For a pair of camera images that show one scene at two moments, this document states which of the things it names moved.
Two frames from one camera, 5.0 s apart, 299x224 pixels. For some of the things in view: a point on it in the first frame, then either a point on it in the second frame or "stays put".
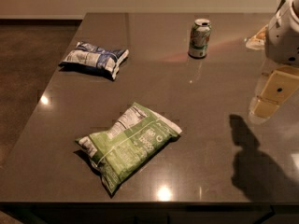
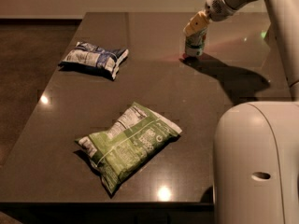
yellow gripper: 284,39 to 217,7
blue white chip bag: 92,57 stays put
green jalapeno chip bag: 138,136 stays put
